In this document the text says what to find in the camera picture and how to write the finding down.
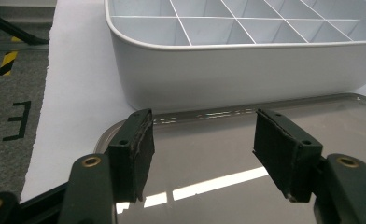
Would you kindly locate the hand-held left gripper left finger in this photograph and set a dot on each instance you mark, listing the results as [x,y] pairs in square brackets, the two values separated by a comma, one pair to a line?
[131,155]

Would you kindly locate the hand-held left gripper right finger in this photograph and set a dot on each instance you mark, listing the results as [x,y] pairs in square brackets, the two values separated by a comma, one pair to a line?
[287,155]

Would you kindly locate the translucent grey box lid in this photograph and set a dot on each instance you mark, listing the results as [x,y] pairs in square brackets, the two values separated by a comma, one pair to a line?
[209,149]

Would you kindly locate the white divided storage box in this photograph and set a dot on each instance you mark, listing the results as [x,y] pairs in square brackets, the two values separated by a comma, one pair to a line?
[218,74]

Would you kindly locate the yellow black floor tape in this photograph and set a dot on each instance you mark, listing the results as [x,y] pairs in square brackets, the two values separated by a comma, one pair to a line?
[8,62]

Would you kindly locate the black metal stand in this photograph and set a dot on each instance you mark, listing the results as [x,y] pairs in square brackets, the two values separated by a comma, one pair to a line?
[13,29]

